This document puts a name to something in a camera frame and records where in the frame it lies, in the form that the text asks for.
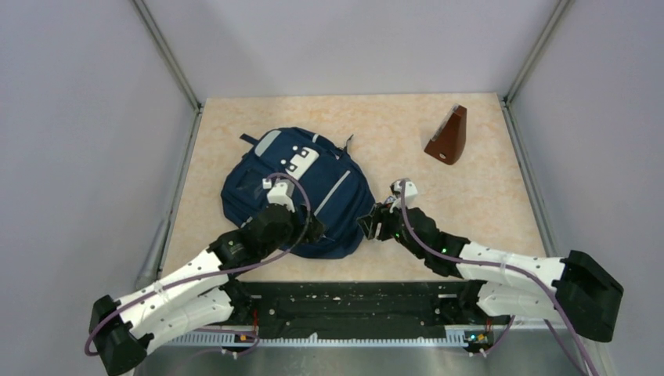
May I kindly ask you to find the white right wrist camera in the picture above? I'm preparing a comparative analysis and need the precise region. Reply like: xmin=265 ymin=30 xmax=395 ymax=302
xmin=390 ymin=178 xmax=419 ymax=208

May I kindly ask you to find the aluminium frame rail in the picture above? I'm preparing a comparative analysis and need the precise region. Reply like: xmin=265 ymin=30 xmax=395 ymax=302
xmin=169 ymin=307 xmax=509 ymax=349

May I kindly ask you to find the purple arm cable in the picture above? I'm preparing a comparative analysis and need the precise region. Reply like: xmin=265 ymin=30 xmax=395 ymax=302
xmin=84 ymin=172 xmax=312 ymax=359
xmin=394 ymin=179 xmax=600 ymax=376

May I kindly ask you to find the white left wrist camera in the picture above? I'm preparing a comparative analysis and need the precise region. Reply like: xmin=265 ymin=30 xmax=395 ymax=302
xmin=262 ymin=179 xmax=296 ymax=213

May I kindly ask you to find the navy blue student backpack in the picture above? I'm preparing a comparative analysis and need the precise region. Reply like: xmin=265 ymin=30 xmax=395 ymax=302
xmin=220 ymin=127 xmax=376 ymax=259

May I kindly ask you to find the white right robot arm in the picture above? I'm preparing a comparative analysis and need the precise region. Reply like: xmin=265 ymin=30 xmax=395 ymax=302
xmin=358 ymin=204 xmax=624 ymax=343

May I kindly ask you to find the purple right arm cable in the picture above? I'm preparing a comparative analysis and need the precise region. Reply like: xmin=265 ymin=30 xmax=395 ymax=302
xmin=394 ymin=179 xmax=600 ymax=376

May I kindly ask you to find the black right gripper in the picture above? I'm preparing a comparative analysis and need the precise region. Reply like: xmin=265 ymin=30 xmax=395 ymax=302
xmin=357 ymin=197 xmax=427 ymax=259

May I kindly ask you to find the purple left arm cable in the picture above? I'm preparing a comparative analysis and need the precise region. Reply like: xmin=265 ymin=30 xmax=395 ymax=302
xmin=84 ymin=172 xmax=312 ymax=359

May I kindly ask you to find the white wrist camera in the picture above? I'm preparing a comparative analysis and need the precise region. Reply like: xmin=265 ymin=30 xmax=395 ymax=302
xmin=390 ymin=178 xmax=419 ymax=208
xmin=262 ymin=179 xmax=296 ymax=213

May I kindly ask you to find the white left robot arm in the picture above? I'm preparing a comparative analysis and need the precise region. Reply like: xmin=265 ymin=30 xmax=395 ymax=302
xmin=84 ymin=204 xmax=325 ymax=375

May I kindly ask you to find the brown wooden metronome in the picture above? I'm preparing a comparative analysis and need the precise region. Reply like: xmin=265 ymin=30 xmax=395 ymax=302
xmin=424 ymin=104 xmax=467 ymax=165

